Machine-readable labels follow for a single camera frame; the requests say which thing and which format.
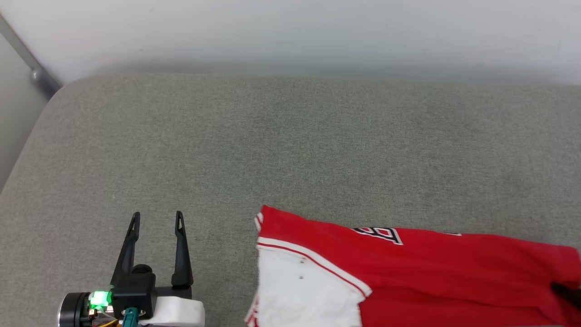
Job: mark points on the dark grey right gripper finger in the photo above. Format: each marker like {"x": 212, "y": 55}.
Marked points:
{"x": 569, "y": 293}

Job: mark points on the grey metal rail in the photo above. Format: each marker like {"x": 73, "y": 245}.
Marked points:
{"x": 28, "y": 61}

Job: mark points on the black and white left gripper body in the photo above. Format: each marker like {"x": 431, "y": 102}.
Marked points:
{"x": 177, "y": 312}

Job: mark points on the grey fabric sofa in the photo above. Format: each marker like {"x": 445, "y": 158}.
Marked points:
{"x": 290, "y": 150}

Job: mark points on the red and white jersey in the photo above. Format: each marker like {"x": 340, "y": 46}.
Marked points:
{"x": 445, "y": 277}

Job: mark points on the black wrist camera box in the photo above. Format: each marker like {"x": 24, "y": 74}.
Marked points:
{"x": 134, "y": 290}

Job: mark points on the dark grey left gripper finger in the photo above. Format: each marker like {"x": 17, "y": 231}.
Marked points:
{"x": 182, "y": 259}
{"x": 128, "y": 254}

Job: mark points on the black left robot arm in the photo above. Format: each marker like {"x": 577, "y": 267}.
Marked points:
{"x": 77, "y": 309}

